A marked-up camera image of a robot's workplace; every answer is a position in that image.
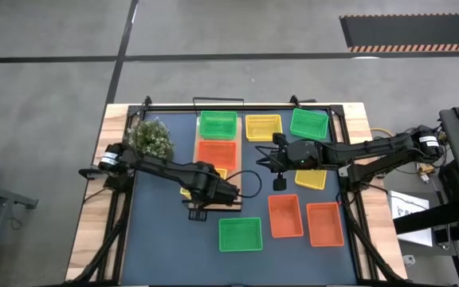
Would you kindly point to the black metal beam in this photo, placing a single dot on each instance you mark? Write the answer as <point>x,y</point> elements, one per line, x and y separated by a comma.
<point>432,217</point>

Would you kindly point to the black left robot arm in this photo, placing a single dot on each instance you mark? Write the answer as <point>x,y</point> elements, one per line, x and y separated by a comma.
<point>162,169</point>

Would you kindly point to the orange slotted plastic basket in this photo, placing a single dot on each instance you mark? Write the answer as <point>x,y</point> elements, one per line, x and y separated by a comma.
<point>216,154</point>
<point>325,224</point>
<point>285,215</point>

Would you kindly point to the white power adapter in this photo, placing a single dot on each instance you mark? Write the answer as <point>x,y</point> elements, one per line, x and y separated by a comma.
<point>409,260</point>

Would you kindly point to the yellow slotted plastic basket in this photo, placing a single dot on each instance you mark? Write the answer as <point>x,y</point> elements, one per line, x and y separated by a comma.
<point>222,173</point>
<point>311,180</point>
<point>264,127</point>

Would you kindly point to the green slotted plastic basket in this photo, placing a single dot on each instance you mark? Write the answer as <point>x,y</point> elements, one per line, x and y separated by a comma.
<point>309,123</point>
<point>240,234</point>
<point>218,125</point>

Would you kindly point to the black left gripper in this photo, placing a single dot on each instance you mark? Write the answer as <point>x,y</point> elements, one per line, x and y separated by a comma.
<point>209,185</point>

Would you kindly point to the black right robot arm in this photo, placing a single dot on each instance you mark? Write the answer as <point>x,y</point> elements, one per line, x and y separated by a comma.
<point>373,149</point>

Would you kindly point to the black smartphone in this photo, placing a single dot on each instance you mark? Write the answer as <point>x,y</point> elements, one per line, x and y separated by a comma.
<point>441,236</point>

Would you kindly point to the white paper sheet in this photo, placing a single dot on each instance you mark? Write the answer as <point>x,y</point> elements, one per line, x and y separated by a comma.
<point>409,207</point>

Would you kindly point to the green plant in striped pot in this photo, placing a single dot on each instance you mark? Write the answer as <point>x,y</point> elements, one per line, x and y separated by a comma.
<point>150,137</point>

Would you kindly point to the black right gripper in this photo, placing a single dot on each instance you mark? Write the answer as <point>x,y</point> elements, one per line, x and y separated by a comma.
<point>301,155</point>

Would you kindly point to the black floor ramp hazard stripes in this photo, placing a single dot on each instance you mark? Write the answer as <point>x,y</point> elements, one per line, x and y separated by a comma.
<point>413,30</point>

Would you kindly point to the black metal table frame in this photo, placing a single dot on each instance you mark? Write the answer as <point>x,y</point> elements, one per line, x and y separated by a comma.
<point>173,107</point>

